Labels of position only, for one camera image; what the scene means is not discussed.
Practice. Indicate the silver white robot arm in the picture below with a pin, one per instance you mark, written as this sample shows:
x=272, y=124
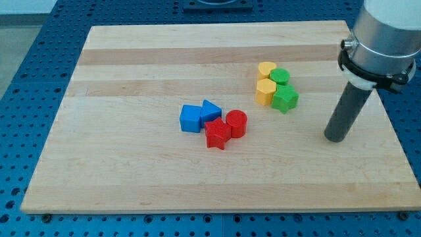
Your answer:
x=380, y=51

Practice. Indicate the red star block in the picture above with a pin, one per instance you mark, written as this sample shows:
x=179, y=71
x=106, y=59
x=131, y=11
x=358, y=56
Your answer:
x=217, y=133

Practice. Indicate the green star block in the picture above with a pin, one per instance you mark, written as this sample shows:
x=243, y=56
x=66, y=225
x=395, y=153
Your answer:
x=285, y=98

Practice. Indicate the green circle block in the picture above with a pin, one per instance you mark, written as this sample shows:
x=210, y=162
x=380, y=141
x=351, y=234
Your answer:
x=280, y=76

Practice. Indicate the blue triangle block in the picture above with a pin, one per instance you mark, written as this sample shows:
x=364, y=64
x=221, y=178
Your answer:
x=209, y=112

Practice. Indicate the blue cube block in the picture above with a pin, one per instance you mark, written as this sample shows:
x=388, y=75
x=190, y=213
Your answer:
x=190, y=118

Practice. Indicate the red cylinder block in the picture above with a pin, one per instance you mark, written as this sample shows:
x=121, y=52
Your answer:
x=238, y=121

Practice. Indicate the yellow hexagon block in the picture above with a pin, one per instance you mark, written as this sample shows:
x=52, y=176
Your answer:
x=265, y=91

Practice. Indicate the light wooden board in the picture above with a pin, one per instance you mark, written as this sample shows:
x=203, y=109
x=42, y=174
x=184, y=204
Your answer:
x=116, y=144

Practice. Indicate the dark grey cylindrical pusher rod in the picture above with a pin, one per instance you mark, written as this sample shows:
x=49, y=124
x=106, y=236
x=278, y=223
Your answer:
x=349, y=106

